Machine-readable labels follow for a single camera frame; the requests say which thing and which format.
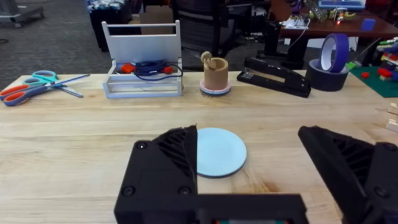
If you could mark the orange and blue scissors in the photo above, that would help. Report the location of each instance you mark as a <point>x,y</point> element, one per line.
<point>29,90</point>

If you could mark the black stapler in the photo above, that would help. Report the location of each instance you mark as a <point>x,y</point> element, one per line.
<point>273,79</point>

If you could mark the blue tape roll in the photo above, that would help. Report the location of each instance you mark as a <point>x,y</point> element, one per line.
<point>335,51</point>

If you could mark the teal scissors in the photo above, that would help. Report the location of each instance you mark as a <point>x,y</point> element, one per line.
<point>46,79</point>

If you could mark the dark wooden desk with clutter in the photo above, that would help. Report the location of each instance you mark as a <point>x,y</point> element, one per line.
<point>326,25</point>

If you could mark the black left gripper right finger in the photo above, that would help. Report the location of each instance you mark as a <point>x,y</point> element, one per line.
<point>348,168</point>

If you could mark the wooden blocks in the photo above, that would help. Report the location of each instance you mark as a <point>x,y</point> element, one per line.
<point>393,118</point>

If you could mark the light blue plate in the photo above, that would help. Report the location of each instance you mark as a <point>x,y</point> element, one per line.
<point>219,152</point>

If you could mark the stack of round coasters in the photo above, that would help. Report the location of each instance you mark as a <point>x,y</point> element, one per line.
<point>215,90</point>

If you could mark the green board with toy blocks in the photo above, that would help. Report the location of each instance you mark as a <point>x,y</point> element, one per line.
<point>381,74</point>

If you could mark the tan cup with wooden pieces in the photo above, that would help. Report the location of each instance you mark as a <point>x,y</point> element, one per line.
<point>214,71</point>

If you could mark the black office chair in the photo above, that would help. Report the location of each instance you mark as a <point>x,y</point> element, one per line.
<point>202,28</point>

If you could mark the black tape roll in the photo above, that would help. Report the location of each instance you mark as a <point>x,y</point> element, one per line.
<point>325,77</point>

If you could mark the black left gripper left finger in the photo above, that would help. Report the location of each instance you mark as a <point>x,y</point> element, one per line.
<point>161,168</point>

